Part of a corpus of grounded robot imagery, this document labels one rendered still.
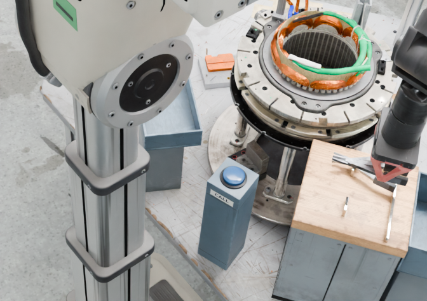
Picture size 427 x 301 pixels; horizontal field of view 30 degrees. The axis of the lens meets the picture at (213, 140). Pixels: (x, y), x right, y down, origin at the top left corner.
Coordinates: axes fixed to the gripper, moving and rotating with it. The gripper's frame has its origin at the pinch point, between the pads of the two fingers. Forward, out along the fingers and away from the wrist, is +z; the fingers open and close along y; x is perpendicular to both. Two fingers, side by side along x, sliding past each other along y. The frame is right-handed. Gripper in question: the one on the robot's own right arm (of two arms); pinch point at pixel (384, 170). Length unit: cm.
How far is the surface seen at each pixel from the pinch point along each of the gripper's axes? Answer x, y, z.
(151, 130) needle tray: 41.6, 8.9, 16.8
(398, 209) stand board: -5.6, 2.5, 12.1
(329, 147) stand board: 8.5, 12.6, 12.2
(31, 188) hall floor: 93, 55, 120
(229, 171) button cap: 24.9, 2.8, 14.6
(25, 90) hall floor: 113, 95, 120
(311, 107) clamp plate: 13.6, 17.7, 8.7
